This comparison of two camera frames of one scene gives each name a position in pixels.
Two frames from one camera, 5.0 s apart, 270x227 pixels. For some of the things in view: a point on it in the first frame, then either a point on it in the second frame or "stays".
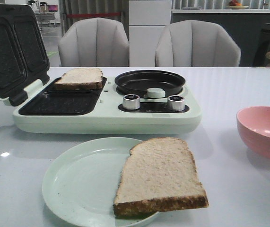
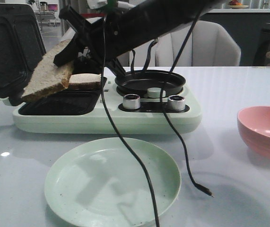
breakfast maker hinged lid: x=15 y=55 stays
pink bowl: x=263 y=129 stays
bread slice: x=80 y=78 stays
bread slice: x=159 y=174 to x=47 y=78
